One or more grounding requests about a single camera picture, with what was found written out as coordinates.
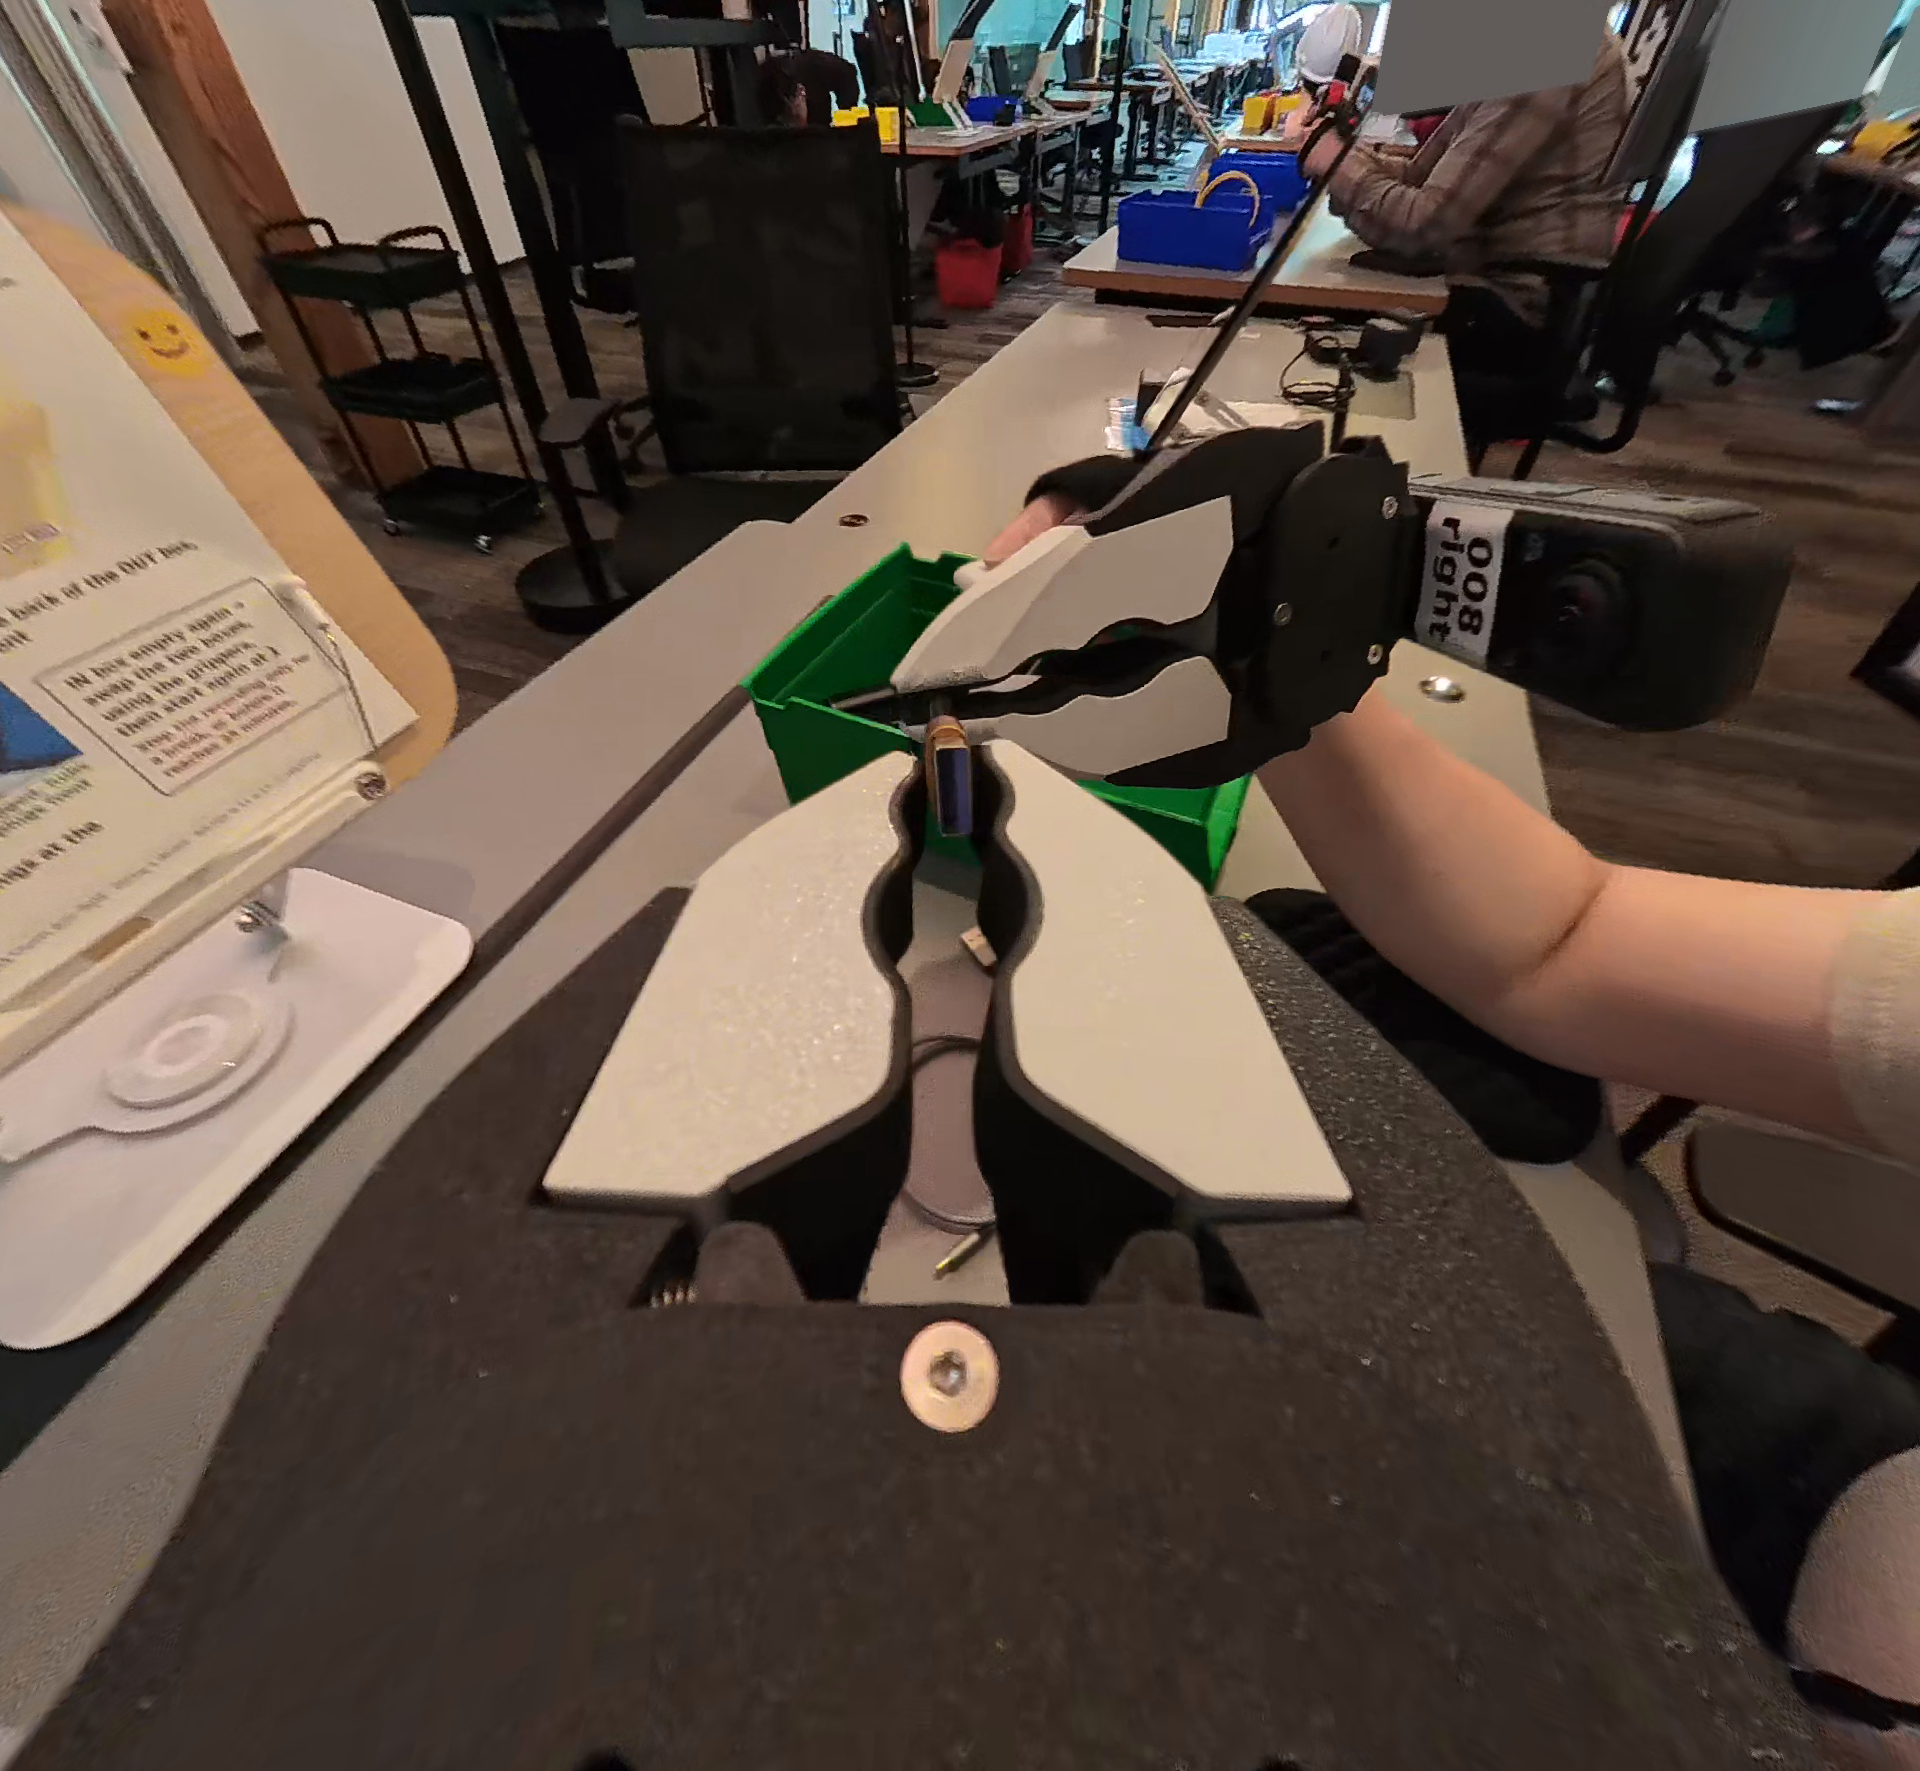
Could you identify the black mesh office chair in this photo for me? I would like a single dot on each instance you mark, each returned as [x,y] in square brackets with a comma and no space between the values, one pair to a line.
[752,301]

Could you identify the person's right hand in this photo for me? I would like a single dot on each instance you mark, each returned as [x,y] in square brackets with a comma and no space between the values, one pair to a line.
[1028,538]

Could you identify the wooden post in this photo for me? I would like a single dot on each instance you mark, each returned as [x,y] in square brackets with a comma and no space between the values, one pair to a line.
[180,77]

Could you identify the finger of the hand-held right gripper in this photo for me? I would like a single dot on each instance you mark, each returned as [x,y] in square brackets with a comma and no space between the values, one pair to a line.
[1158,729]
[1051,593]

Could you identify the printed instruction sheet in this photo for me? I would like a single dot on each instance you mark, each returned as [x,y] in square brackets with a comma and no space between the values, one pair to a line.
[180,690]

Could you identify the black slanted pole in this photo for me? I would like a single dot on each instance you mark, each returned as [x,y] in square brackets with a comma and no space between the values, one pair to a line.
[472,151]

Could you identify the green plastic box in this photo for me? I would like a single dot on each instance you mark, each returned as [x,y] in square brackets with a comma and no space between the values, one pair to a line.
[842,663]

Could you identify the black chair armrest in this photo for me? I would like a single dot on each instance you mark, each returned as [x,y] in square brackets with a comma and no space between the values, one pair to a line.
[1800,1201]

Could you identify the black power adapter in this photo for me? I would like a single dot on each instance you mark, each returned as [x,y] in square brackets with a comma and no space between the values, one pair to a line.
[1389,343]

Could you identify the white plastic packet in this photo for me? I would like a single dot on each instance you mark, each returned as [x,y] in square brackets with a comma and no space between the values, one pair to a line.
[1224,414]

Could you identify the person's right forearm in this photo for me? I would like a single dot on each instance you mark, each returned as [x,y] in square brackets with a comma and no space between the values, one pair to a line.
[1576,948]

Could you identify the black foam pad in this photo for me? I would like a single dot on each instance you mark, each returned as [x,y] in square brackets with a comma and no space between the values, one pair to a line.
[1396,1051]

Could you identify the red plastic bin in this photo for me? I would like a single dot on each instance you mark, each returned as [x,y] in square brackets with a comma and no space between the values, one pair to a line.
[969,281]

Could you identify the white board stand base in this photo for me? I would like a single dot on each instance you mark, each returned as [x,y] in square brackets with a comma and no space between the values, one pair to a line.
[300,1051]

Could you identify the dark cloth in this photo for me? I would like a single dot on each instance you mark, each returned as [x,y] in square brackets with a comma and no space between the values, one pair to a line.
[1741,1426]

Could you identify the blue plastic bin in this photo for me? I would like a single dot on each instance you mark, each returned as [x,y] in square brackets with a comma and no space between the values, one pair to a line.
[1276,180]
[1186,233]

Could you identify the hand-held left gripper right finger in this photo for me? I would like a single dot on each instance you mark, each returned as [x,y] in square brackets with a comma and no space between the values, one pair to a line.
[1158,1051]

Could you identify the wooden sheet board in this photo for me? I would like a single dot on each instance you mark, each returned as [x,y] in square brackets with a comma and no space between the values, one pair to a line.
[287,495]

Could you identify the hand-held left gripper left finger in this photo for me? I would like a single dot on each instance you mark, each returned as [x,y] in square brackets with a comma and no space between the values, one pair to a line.
[721,1051]

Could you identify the yellow smiley sticker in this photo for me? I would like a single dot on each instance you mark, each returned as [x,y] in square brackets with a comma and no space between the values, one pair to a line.
[169,343]

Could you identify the row of office desks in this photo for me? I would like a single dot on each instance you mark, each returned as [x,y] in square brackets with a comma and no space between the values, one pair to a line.
[975,136]

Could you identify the black rolling cart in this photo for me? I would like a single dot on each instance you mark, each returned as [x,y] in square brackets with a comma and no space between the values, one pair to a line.
[420,384]

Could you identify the black thin rod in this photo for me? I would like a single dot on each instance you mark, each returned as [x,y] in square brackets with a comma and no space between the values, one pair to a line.
[1242,271]

